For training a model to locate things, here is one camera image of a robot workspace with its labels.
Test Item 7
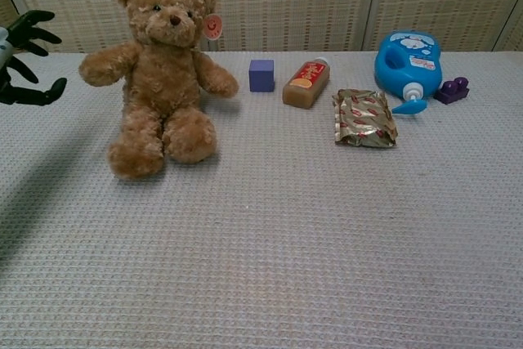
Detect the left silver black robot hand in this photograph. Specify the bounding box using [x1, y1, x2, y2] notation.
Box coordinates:
[0, 10, 68, 107]

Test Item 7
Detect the brown plush teddy bear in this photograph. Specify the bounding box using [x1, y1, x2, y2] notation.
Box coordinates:
[78, 0, 240, 181]

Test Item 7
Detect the purple toy building brick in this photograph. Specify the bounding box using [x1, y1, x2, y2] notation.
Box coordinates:
[433, 76, 470, 105]

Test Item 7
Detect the purple foam cube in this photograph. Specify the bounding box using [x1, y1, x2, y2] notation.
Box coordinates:
[248, 59, 275, 93]

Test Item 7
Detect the woven folding screen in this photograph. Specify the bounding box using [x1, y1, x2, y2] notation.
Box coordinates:
[0, 0, 523, 54]

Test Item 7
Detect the brown juice bottle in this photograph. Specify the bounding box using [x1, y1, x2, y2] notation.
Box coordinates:
[281, 56, 331, 110]

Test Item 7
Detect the white woven tablecloth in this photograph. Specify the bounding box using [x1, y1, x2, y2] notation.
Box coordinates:
[0, 51, 523, 349]

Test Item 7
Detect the gold foil snack packet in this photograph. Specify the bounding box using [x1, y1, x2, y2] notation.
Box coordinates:
[331, 87, 399, 148]

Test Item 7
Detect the blue pump dispenser bottle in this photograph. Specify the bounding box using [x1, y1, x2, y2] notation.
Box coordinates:
[373, 29, 444, 116]

